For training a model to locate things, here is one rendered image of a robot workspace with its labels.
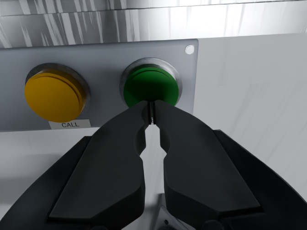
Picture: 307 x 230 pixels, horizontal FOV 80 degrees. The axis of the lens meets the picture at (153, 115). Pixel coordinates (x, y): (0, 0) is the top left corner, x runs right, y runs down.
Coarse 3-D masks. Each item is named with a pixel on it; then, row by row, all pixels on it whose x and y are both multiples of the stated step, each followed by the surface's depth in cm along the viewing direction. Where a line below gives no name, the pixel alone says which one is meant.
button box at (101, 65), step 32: (0, 64) 13; (32, 64) 13; (64, 64) 13; (96, 64) 13; (128, 64) 13; (160, 64) 13; (192, 64) 13; (0, 96) 14; (96, 96) 14; (192, 96) 15; (0, 128) 16; (32, 128) 16; (64, 128) 16
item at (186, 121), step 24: (168, 120) 9; (192, 120) 9; (168, 144) 9; (192, 144) 8; (216, 144) 8; (168, 168) 7; (192, 168) 7; (216, 168) 7; (168, 192) 6; (192, 192) 6; (216, 192) 6; (240, 192) 6; (192, 216) 6; (216, 216) 6
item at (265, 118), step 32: (224, 96) 26; (256, 96) 26; (288, 96) 26; (96, 128) 28; (224, 128) 29; (256, 128) 29; (288, 128) 29; (0, 160) 31; (32, 160) 31; (160, 160) 32; (288, 160) 33; (0, 192) 36; (160, 192) 37
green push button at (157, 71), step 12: (132, 72) 13; (144, 72) 12; (156, 72) 12; (168, 72) 13; (132, 84) 13; (144, 84) 13; (156, 84) 13; (168, 84) 13; (132, 96) 13; (144, 96) 13; (156, 96) 13; (168, 96) 13
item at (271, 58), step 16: (208, 48) 22; (224, 48) 22; (240, 48) 22; (256, 48) 22; (272, 48) 23; (288, 48) 23; (304, 48) 23; (208, 64) 23; (224, 64) 23; (240, 64) 24; (256, 64) 24; (272, 64) 24; (288, 64) 24; (304, 64) 24; (208, 80) 25; (224, 80) 25; (240, 80) 25; (256, 80) 25; (272, 80) 25; (288, 80) 25; (304, 80) 25
